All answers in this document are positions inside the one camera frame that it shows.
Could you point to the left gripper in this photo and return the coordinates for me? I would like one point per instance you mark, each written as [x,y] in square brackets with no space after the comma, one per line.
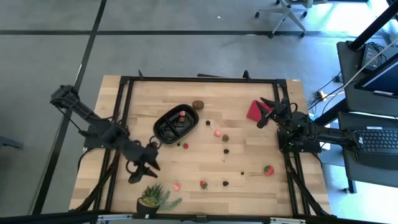
[136,152]

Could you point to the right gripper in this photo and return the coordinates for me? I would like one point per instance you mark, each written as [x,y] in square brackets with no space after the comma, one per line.
[281,110]

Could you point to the pink radish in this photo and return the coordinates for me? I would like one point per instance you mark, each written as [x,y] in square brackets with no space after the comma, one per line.
[217,133]
[176,186]

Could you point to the black plastic compartment container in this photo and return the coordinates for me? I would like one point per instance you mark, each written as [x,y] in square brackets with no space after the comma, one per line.
[168,130]

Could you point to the red strawberry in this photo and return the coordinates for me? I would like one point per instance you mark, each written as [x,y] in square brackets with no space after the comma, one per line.
[182,119]
[225,138]
[185,146]
[203,184]

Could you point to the blackberry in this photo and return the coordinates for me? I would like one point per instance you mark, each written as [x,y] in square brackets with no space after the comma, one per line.
[226,151]
[225,183]

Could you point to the dark cherry with stem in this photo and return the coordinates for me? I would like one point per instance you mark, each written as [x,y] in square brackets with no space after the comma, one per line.
[207,123]

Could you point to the round red green fruit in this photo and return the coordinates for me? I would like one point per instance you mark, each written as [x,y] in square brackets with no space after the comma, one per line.
[269,170]

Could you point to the pink strawberry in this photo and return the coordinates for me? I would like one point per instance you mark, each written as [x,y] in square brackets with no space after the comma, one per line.
[182,113]

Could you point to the brown kiwi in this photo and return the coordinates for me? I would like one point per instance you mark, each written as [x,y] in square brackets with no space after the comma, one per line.
[198,104]

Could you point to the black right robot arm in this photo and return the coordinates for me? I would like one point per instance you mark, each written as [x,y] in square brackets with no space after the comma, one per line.
[329,135]

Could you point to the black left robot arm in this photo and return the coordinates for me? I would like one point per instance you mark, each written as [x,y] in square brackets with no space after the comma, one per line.
[93,119]

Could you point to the red folded cloth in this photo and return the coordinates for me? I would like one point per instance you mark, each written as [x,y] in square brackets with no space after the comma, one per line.
[255,112]

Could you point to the succulent plant black pot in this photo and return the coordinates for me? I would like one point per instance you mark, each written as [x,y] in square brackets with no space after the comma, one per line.
[152,196]

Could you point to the floor power strip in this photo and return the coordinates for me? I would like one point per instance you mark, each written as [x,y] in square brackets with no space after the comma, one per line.
[321,95]

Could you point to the black diagonal strut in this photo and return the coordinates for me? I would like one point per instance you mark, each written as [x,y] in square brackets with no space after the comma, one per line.
[331,113]

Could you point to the black desk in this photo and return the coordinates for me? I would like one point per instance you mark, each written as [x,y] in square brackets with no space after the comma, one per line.
[348,93]
[351,174]

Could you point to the office chair base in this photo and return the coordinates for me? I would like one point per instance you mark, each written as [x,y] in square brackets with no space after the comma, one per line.
[287,12]

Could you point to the black keyboard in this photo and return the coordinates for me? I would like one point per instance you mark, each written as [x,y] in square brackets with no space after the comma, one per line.
[379,143]

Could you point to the black power adapter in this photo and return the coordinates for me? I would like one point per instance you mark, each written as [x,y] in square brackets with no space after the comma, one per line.
[371,56]

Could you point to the desk monitor screen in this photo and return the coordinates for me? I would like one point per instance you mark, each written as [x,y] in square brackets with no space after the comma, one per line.
[382,79]

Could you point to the black diagonal pole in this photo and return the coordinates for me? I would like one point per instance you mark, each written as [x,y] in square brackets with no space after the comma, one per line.
[373,26]

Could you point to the grey floor object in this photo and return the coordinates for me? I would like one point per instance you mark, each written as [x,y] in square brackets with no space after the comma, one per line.
[9,142]

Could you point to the black aluminium table frame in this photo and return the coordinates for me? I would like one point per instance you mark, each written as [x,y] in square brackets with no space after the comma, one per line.
[202,79]

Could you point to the black camera rig beam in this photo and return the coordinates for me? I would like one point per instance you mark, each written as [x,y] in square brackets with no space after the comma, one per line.
[46,217]

